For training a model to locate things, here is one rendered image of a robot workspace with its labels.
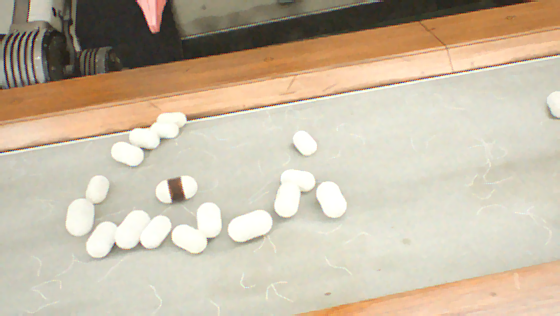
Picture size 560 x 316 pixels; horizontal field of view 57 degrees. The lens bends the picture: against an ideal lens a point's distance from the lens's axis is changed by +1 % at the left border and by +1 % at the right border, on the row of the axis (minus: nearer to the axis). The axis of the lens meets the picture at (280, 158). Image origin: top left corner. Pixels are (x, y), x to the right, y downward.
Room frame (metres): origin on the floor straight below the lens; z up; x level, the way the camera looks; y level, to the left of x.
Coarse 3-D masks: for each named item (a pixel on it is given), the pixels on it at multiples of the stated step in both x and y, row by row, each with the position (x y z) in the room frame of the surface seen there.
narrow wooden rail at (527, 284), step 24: (552, 264) 0.22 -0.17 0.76; (432, 288) 0.21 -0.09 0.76; (456, 288) 0.21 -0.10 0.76; (480, 288) 0.20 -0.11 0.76; (504, 288) 0.20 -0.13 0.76; (528, 288) 0.20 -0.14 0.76; (552, 288) 0.20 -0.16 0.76; (312, 312) 0.20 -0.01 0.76; (336, 312) 0.20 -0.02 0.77; (360, 312) 0.20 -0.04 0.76; (384, 312) 0.20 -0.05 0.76; (408, 312) 0.19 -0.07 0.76; (432, 312) 0.19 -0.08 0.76; (456, 312) 0.19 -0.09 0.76; (480, 312) 0.19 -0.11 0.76; (504, 312) 0.19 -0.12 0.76; (528, 312) 0.18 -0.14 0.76; (552, 312) 0.18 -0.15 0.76
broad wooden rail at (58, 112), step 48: (288, 48) 0.61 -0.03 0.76; (336, 48) 0.59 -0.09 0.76; (384, 48) 0.57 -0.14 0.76; (432, 48) 0.55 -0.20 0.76; (480, 48) 0.55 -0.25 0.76; (528, 48) 0.55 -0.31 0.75; (0, 96) 0.57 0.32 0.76; (48, 96) 0.55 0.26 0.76; (96, 96) 0.54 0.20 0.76; (144, 96) 0.52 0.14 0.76; (192, 96) 0.52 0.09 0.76; (240, 96) 0.52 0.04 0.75; (288, 96) 0.52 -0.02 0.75; (0, 144) 0.49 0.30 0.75; (48, 144) 0.48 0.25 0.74
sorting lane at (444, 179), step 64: (512, 64) 0.53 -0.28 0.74; (192, 128) 0.48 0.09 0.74; (256, 128) 0.47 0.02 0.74; (320, 128) 0.45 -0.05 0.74; (384, 128) 0.43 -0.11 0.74; (448, 128) 0.42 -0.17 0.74; (512, 128) 0.41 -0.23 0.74; (0, 192) 0.41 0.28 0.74; (64, 192) 0.39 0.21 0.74; (128, 192) 0.38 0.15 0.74; (256, 192) 0.36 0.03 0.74; (384, 192) 0.34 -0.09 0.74; (448, 192) 0.33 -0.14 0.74; (512, 192) 0.32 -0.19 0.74; (0, 256) 0.32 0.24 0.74; (64, 256) 0.31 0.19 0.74; (128, 256) 0.30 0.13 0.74; (192, 256) 0.29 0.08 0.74; (256, 256) 0.28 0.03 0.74; (320, 256) 0.27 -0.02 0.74; (384, 256) 0.26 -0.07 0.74; (448, 256) 0.26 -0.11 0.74; (512, 256) 0.25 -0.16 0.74
